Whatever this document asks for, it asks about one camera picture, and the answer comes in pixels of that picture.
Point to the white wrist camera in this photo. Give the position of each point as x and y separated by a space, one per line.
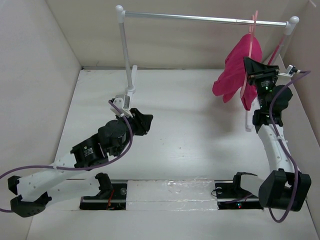
290 71
120 105

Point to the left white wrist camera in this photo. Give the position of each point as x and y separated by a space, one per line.
120 105

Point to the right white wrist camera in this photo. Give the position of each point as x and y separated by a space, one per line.
290 71

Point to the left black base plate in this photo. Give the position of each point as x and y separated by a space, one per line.
113 201

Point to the magenta trousers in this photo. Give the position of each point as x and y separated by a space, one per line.
232 78

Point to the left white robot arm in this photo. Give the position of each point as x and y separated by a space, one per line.
54 183

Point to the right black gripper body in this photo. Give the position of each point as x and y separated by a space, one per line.
264 79

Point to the white clothes rack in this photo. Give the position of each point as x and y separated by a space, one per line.
250 97

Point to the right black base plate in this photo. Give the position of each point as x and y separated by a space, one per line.
229 197

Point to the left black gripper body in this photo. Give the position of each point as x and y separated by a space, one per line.
137 126

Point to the pink plastic hanger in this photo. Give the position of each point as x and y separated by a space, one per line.
251 31

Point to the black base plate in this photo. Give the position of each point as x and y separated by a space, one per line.
113 201
229 197

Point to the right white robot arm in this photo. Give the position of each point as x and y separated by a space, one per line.
285 188

